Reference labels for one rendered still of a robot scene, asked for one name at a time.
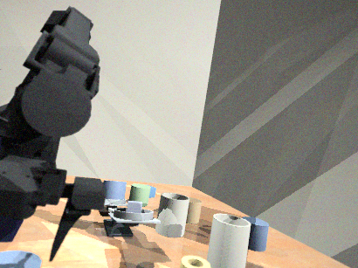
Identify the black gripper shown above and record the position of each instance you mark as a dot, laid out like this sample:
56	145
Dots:
83	196

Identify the white cylinder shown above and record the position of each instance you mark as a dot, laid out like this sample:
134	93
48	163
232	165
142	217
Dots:
172	213
229	240

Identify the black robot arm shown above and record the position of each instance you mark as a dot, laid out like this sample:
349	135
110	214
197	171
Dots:
54	99

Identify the small blue block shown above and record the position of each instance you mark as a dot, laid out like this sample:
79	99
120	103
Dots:
152	192

